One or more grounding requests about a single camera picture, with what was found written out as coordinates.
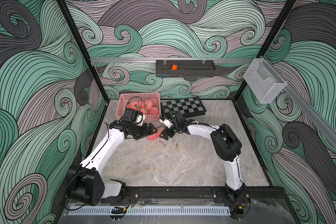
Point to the black wall shelf tray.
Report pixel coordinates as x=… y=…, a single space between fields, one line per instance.
x=186 y=69

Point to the aluminium wall rail back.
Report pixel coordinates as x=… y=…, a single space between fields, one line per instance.
x=164 y=59

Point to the peach with leaf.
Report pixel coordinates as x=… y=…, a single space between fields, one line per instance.
x=148 y=104
x=154 y=110

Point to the black folding chess board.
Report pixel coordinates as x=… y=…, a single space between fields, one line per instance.
x=188 y=107

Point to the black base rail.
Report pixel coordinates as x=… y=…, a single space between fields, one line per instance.
x=145 y=195

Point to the peach cracked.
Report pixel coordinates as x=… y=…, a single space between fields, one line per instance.
x=135 y=105

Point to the black frame post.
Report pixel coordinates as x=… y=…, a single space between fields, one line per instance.
x=269 y=40
x=74 y=30

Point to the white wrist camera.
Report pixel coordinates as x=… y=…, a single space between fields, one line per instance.
x=139 y=119
x=164 y=120

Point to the aluminium wall rail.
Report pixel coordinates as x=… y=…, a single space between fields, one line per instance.
x=313 y=115
x=164 y=59

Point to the peach with leaf back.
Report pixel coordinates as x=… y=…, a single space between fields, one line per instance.
x=154 y=110

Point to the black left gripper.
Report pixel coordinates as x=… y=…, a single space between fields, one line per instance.
x=144 y=133

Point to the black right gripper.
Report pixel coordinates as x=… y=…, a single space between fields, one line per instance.
x=171 y=133

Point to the peach pale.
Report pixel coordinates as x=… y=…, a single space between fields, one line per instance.
x=159 y=131

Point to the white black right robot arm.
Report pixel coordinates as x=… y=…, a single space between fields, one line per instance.
x=226 y=144

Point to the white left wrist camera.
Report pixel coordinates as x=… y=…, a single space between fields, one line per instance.
x=139 y=119

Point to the white vented cable duct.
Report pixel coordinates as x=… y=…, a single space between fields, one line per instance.
x=181 y=210

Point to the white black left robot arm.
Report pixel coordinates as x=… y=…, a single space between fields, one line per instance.
x=84 y=181

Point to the clear acrylic wall holder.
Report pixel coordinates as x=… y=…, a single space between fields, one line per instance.
x=264 y=80

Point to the pink perforated plastic basket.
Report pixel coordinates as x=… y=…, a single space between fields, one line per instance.
x=125 y=98

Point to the black frame post left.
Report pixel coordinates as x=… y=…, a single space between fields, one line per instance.
x=74 y=30

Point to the aluminium wall rail right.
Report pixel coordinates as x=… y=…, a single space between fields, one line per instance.
x=313 y=115

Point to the black frame post right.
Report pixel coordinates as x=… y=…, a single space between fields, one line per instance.
x=269 y=40

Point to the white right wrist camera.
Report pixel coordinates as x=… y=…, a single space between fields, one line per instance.
x=164 y=120

